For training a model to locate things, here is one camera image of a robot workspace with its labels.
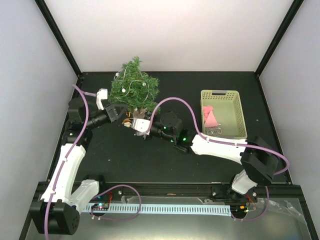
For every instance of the yellow-green plastic basket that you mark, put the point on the yellow-green plastic basket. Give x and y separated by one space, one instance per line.
227 109

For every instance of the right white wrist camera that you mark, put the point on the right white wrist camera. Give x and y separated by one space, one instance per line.
141 125

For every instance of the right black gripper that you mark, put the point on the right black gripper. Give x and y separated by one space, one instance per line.
148 138

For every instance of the pink felt bow ornament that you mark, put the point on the pink felt bow ornament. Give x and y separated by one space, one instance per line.
206 111

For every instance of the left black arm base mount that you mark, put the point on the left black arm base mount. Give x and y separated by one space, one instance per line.
102 195

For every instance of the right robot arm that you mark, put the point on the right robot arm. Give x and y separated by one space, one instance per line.
259 166

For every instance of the small green christmas tree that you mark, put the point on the small green christmas tree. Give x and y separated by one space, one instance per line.
134 87

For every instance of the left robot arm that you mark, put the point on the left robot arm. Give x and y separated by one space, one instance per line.
58 209

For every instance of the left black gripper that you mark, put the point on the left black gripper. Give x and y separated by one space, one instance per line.
111 112

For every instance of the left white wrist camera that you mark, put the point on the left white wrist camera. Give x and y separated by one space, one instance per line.
101 95

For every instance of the white slotted cable duct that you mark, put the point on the white slotted cable duct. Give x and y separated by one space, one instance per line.
167 209

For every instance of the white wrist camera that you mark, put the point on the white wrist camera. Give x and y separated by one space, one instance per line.
101 95
141 125

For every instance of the black aluminium frame rail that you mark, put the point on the black aluminium frame rail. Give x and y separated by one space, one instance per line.
204 190

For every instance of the gingerbread figure ornament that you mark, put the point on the gingerbread figure ornament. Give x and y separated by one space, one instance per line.
127 122

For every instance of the pink paper ornament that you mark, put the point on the pink paper ornament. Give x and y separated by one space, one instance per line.
210 120

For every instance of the silver star ornament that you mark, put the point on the silver star ornament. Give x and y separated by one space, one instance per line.
213 131

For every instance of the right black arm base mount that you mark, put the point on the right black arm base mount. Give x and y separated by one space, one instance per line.
224 193

